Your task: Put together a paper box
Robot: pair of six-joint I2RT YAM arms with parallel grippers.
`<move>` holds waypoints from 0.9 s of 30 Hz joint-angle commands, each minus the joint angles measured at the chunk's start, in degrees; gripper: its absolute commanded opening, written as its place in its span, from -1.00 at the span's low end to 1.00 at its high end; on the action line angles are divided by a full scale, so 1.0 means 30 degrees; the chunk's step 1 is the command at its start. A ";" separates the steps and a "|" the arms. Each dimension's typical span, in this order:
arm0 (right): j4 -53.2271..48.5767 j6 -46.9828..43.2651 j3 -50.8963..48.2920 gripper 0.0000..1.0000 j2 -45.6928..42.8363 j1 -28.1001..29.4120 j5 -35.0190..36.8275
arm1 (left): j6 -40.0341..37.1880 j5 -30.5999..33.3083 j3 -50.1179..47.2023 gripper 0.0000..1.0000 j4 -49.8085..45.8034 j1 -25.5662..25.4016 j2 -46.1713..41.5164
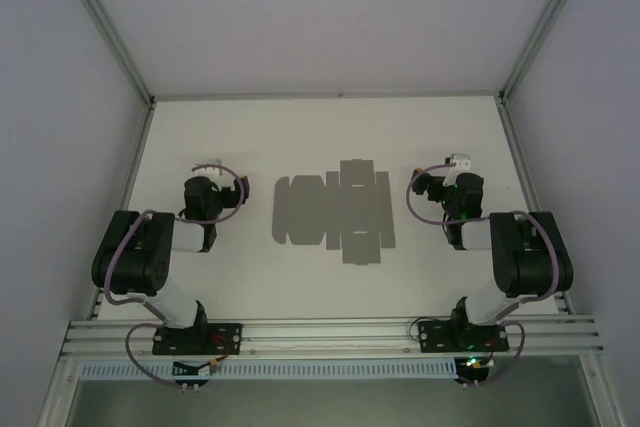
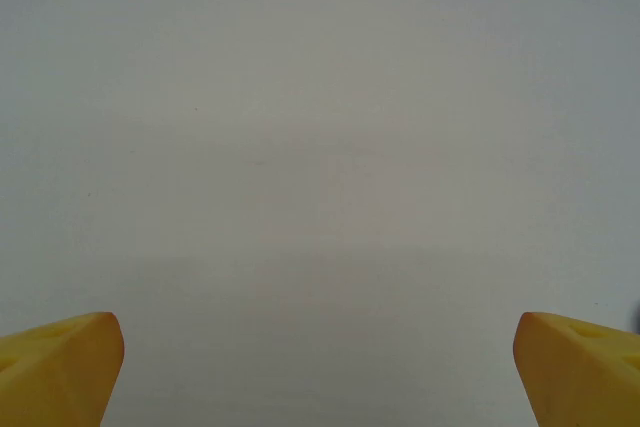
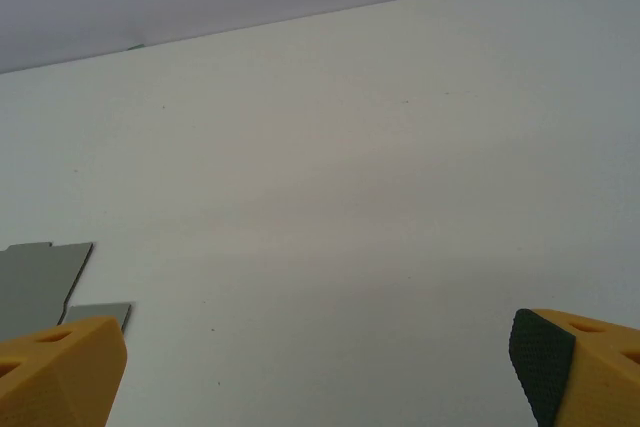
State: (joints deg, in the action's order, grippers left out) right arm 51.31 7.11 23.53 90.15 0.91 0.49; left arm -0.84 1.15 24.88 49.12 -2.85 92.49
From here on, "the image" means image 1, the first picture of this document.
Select grey paper box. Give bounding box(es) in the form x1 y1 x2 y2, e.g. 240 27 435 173
272 159 397 267

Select grey metal sheet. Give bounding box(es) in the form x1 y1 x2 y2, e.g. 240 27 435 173
64 379 601 427

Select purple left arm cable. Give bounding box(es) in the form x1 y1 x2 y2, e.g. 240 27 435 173
102 161 248 389

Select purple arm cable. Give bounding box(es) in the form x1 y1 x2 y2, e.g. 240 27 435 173
406 162 562 389
102 161 248 389

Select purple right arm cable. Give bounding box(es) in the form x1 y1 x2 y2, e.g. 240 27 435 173
406 162 562 389

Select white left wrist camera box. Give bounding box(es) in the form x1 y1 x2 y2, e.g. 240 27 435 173
192 158 222 179

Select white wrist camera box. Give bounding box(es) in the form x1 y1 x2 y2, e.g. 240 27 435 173
192 158 222 179
446 152 473 187

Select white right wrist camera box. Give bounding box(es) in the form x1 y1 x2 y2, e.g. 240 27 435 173
446 152 473 187

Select aluminium table side rail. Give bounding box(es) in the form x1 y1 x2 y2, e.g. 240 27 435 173
498 100 574 317
87 101 157 322

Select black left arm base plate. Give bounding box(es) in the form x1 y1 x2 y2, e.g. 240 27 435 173
151 321 244 356

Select aluminium table back rail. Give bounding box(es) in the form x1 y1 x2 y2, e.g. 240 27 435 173
152 90 503 101

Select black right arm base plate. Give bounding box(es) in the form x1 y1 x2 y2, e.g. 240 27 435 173
418 319 510 354

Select red black power wires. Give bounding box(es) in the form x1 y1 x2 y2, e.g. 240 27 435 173
209 334 240 373
482 331 506 368

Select aluminium mounting rail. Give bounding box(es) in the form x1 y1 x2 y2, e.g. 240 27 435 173
59 315 606 359

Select black connector mount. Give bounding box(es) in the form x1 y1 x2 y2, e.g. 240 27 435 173
172 360 215 392
455 357 494 391

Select aluminium frame post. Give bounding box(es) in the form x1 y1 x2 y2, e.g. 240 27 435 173
498 0 600 107
48 0 155 107

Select white slotted cable duct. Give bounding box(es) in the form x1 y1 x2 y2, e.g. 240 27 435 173
79 357 459 381

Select aluminium frame leg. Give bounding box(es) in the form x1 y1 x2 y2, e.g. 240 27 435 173
579 356 629 427
37 356 84 427

